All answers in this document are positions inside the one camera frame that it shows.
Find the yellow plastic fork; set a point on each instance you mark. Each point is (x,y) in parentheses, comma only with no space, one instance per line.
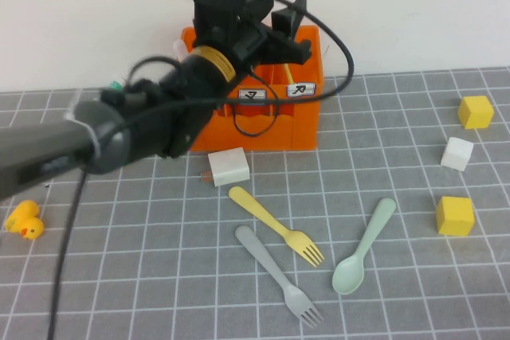
(275,226)

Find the grey plastic fork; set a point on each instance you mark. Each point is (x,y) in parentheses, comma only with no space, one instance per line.
(275,268)

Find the white green glue stick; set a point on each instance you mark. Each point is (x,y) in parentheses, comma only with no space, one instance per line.
(115,85)

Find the yellow rubber duck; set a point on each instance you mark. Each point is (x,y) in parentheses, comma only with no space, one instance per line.
(26,220)

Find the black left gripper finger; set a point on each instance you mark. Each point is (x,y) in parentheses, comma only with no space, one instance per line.
(287,50)
(289,17)

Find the white charger plug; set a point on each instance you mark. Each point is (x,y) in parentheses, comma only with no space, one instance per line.
(229,166)

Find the white label with fork character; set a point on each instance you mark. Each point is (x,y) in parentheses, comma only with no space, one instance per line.
(252,95)

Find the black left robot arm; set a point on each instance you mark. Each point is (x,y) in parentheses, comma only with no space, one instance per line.
(179,93)

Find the white cube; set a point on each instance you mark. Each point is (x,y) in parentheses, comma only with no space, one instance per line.
(456,153)

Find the white label with knife character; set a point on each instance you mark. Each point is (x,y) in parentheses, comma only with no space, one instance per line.
(301,89)

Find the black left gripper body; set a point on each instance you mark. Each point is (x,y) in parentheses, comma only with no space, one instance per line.
(227,25)

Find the yellow wooden cube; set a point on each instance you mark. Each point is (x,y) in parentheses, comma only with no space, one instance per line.
(475,112)
(454,216)

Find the orange plastic cutlery holder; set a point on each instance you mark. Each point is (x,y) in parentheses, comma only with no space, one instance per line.
(295,129)

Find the grey grid table mat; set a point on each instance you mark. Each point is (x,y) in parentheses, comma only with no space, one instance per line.
(159,276)

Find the green plastic spoon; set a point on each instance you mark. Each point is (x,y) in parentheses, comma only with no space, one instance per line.
(350,272)

